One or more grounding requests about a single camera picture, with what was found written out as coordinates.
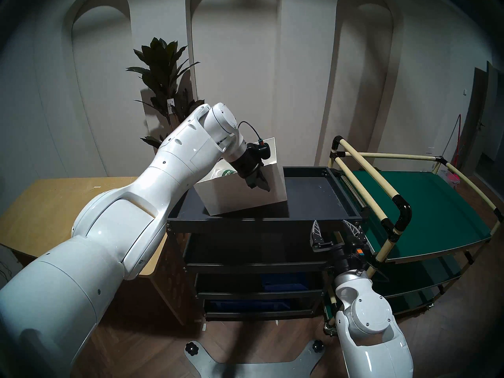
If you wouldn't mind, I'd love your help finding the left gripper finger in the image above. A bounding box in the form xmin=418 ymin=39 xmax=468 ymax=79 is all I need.
xmin=245 ymin=170 xmax=272 ymax=193

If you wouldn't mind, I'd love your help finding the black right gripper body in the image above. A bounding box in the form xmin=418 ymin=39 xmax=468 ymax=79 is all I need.
xmin=312 ymin=236 xmax=371 ymax=275

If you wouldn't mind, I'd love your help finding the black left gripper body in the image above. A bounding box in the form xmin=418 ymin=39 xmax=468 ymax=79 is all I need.
xmin=230 ymin=143 xmax=271 ymax=181

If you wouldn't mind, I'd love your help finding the white storage box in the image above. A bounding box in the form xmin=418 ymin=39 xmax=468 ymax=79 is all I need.
xmin=193 ymin=136 xmax=288 ymax=217

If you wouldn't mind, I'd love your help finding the black metal shelf cart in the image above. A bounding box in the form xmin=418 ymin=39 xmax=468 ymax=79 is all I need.
xmin=165 ymin=167 xmax=371 ymax=322

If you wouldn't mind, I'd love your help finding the small blue bin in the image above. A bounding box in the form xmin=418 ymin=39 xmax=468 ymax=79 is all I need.
xmin=261 ymin=273 xmax=308 ymax=292

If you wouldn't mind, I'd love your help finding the green cart with cream pipes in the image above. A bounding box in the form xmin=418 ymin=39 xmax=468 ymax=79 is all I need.
xmin=329 ymin=136 xmax=504 ymax=317

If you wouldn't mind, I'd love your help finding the wide blue bin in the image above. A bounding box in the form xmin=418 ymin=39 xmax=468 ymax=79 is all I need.
xmin=211 ymin=300 xmax=292 ymax=313

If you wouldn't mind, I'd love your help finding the tall green potted plant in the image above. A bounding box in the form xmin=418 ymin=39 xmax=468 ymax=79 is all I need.
xmin=126 ymin=37 xmax=206 ymax=148

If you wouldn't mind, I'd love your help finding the dark grey door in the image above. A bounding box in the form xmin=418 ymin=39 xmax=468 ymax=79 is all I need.
xmin=463 ymin=61 xmax=504 ymax=181

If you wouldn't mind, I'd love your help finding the light wooden table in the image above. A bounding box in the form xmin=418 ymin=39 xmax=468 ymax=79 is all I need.
xmin=0 ymin=177 xmax=185 ymax=326

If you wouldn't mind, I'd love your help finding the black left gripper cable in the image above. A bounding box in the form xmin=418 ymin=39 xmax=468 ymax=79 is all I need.
xmin=238 ymin=121 xmax=263 ymax=143

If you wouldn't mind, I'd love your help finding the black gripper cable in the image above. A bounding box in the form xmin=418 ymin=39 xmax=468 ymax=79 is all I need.
xmin=364 ymin=263 xmax=388 ymax=283
xmin=238 ymin=121 xmax=263 ymax=143

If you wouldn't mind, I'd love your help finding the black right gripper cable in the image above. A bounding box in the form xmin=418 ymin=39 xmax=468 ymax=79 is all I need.
xmin=364 ymin=263 xmax=388 ymax=283

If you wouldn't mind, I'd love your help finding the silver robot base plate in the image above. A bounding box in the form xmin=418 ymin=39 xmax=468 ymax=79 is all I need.
xmin=184 ymin=341 xmax=324 ymax=378

